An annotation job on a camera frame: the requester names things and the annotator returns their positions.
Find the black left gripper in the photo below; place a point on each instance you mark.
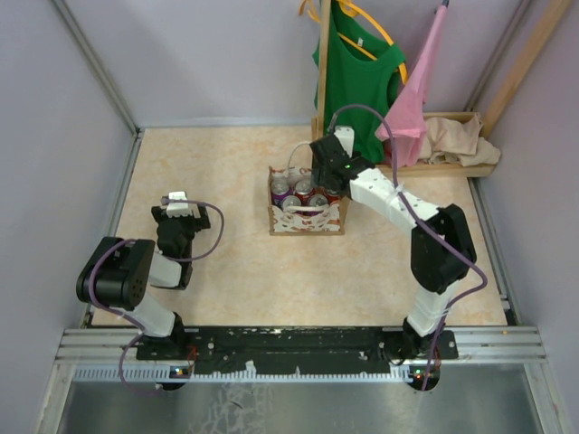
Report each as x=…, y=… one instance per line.
x=198, y=222

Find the wooden clothes rack frame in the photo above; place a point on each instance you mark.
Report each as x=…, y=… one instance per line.
x=363, y=119

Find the white slotted cable duct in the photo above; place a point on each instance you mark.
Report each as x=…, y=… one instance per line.
x=142, y=373

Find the patterned canvas tote bag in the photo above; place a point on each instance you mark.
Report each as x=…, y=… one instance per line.
x=331, y=221

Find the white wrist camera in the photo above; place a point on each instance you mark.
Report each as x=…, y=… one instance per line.
x=177, y=205
x=346, y=137

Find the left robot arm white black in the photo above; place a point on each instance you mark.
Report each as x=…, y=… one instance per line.
x=118, y=273

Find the red can back middle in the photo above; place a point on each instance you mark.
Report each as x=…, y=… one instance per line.
x=303, y=189

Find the leaning wooden beam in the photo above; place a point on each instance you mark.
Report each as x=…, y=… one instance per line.
x=545, y=16

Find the purple can back left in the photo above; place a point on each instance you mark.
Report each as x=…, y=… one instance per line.
x=280, y=188

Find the red soda can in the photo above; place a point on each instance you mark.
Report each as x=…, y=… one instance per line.
x=332, y=196

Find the pink shirt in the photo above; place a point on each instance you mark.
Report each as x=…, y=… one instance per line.
x=403, y=142

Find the silver purple can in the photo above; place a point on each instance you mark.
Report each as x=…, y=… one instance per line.
x=318, y=202

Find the beige crumpled cloth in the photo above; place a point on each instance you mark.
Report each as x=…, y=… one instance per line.
x=450, y=141

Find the green tank top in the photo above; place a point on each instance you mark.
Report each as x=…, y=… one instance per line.
x=363, y=67

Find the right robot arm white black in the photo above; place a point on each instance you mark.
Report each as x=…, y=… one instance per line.
x=441, y=247

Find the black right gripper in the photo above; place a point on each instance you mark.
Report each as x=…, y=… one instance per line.
x=318, y=175

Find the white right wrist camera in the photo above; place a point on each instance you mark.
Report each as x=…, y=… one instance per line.
x=346, y=137

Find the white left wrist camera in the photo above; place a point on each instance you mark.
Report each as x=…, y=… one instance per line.
x=177, y=205

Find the purple can front left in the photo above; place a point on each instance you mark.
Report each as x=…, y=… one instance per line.
x=291, y=204

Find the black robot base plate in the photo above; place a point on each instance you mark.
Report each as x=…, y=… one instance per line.
x=272, y=350

